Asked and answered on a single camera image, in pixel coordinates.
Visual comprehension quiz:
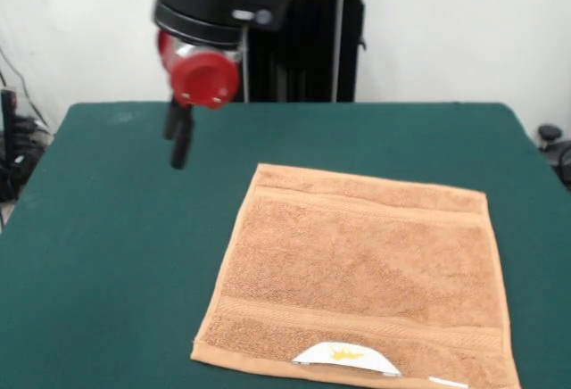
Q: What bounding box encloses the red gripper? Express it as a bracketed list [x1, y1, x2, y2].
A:
[155, 29, 241, 170]

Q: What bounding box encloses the tan terry towel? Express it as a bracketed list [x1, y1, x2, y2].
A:
[190, 163, 522, 389]

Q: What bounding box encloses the dark green table cloth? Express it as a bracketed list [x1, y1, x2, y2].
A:
[0, 102, 571, 389]

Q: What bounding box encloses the black office chair base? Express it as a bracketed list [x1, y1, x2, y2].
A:
[537, 124, 571, 189]

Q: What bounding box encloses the black cable bundle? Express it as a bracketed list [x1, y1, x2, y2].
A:
[0, 114, 55, 203]

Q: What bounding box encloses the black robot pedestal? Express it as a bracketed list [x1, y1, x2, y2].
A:
[238, 0, 387, 103]

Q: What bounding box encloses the grey wall cable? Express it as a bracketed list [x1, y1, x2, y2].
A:
[0, 45, 50, 129]

